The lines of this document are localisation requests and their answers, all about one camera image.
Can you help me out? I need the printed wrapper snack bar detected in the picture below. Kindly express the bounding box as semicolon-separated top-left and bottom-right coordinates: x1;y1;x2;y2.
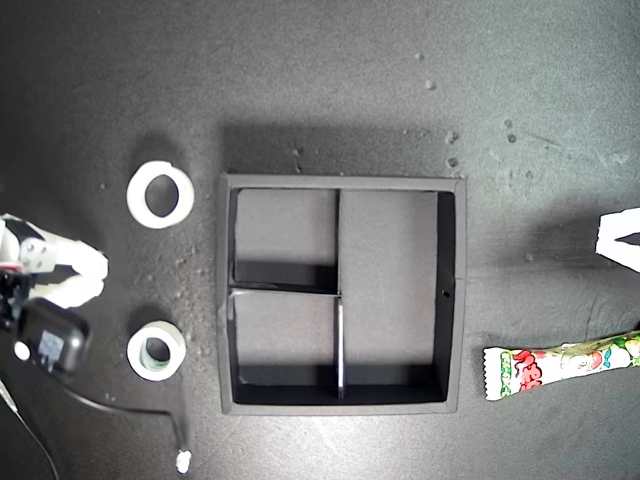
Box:
481;329;640;403

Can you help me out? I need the black camera cable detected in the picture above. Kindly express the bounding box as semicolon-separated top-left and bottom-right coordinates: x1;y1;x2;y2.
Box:
63;388;187;454

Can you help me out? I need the black compartment tray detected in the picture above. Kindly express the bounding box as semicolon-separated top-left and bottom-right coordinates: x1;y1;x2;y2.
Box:
217;171;469;418

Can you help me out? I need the large white tape roll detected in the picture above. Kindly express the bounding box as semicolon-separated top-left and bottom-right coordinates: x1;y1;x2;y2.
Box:
125;159;196;231

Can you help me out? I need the small white tape roll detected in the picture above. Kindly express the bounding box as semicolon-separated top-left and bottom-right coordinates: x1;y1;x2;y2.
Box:
126;319;188;383

